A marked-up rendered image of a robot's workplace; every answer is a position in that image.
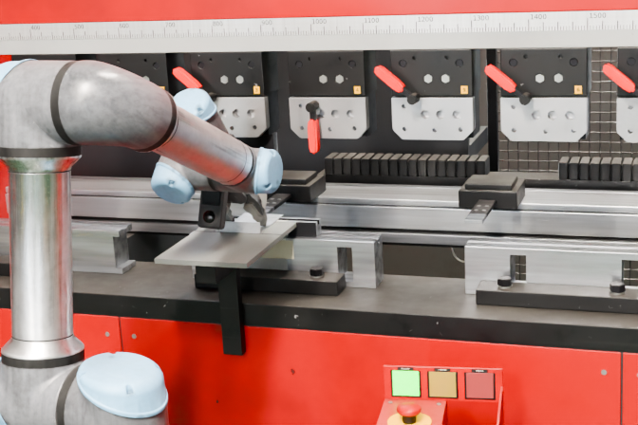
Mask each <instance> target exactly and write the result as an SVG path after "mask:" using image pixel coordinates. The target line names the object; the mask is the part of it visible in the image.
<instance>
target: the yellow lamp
mask: <svg viewBox="0 0 638 425"><path fill-rule="evenodd" d="M429 395H430V396H431V397H457V387H456V372H429Z"/></svg>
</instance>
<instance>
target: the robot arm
mask: <svg viewBox="0 0 638 425"><path fill-rule="evenodd" d="M82 145H105V146H121V147H127V148H130V149H132V150H134V151H137V152H141V153H146V152H151V151H153V152H155V153H157V154H159V155H160V159H159V162H158V163H157V164H156V169H155V171H154V173H153V177H152V180H151V187H152V189H153V191H154V192H155V194H156V195H157V196H158V197H160V198H161V199H163V200H165V201H167V202H170V203H174V204H184V203H187V202H189V201H190V200H191V198H192V196H193V195H194V194H195V191H201V195H200V203H199V213H198V221H197V225H198V226H199V227H200V228H206V229H216V230H223V229H224V228H225V221H235V218H234V217H233V216H232V211H231V210H230V207H231V203H235V204H242V203H244V207H243V209H244V210H245V211H246V212H247V213H249V214H251V215H252V217H253V220H255V221H256V222H260V226H263V227H266V224H267V220H268V218H267V214H266V204H267V194H272V193H274V192H275V191H276V190H277V189H278V188H279V186H280V183H281V180H282V175H283V163H282V159H281V156H280V155H279V154H278V153H277V152H276V151H275V150H273V149H264V148H263V147H260V148H252V147H250V146H248V145H246V144H245V143H243V142H241V141H240V140H238V139H236V138H235V136H234V134H229V132H228V130H227V129H226V127H225V125H224V123H223V121H222V119H221V117H220V116H219V114H218V112H217V110H216V105H215V104H214V103H213V101H212V100H211V98H210V97H209V95H208V94H207V93H206V92H205V91H203V90H201V89H198V88H189V89H185V90H183V91H181V92H179V93H177V95H176V96H175V97H174V98H173V97H172V96H171V95H170V94H169V93H168V92H167V91H166V90H164V89H162V88H161V87H159V86H157V85H155V84H154V83H151V82H149V81H147V80H145V79H144V78H142V77H140V76H138V75H136V74H134V73H131V72H129V71H127V70H124V69H122V68H120V67H117V66H114V65H110V64H107V63H103V62H98V61H86V60H83V61H38V60H34V59H25V60H22V61H13V62H6V63H3V64H1V65H0V161H1V162H2V163H3V164H4V165H5V166H6V167H7V169H8V178H9V262H10V305H11V338H10V339H9V340H8V341H7V343H6V344H5V345H4V346H3V347H2V348H1V357H0V425H169V417H168V407H167V403H168V393H167V390H166V388H165V383H164V376H163V373H162V372H161V370H160V367H159V366H158V365H157V364H156V363H155V362H153V361H152V360H150V359H148V358H146V357H145V356H142V355H138V354H134V353H127V352H116V354H111V353H102V354H99V355H96V356H93V357H91V358H89V359H87V360H84V344H83V343H82V342H81V341H80V340H79V339H78V338H77V337H76V336H75V335H74V333H73V285H72V227H71V170H70V169H71V167H72V166H73V165H74V164H75V163H76V162H77V161H78V160H79V159H80V158H81V156H82Z"/></svg>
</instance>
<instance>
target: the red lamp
mask: <svg viewBox="0 0 638 425"><path fill-rule="evenodd" d="M466 397H474V398H494V374H488V373H466Z"/></svg>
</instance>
